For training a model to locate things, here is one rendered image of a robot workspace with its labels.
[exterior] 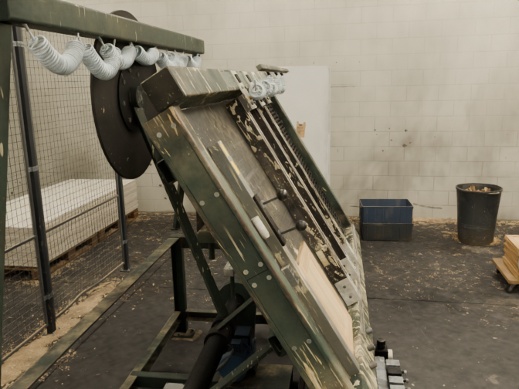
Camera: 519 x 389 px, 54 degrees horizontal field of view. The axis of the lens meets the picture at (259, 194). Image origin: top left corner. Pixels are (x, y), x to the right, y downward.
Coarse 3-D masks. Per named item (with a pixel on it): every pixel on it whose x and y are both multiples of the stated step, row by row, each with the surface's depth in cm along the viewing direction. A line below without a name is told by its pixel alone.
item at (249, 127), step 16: (240, 96) 225; (240, 112) 226; (240, 128) 228; (256, 128) 227; (256, 144) 228; (272, 160) 228; (272, 176) 230; (288, 176) 234; (288, 192) 231; (288, 208) 232; (304, 208) 231; (320, 240) 233; (336, 256) 238; (336, 272) 235; (352, 288) 236
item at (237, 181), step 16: (224, 160) 172; (240, 176) 175; (240, 192) 174; (256, 208) 174; (272, 240) 176; (288, 256) 177; (304, 288) 178; (320, 304) 181; (320, 320) 180; (336, 336) 180; (336, 352) 182; (352, 368) 182
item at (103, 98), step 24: (96, 48) 213; (120, 48) 237; (144, 48) 266; (120, 72) 236; (144, 72) 266; (96, 96) 213; (120, 96) 235; (144, 96) 264; (96, 120) 214; (120, 120) 238; (120, 144) 238; (144, 144) 267; (120, 168) 238; (144, 168) 267
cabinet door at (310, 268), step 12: (300, 252) 206; (300, 264) 195; (312, 264) 213; (312, 276) 202; (324, 276) 220; (312, 288) 192; (324, 288) 210; (324, 300) 200; (336, 300) 217; (336, 312) 207; (336, 324) 196; (348, 324) 214; (348, 336) 203
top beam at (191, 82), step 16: (144, 80) 145; (160, 80) 144; (176, 80) 144; (192, 80) 159; (208, 80) 177; (224, 80) 202; (272, 80) 341; (160, 96) 145; (176, 96) 144; (192, 96) 155; (208, 96) 178; (224, 96) 212; (160, 112) 147
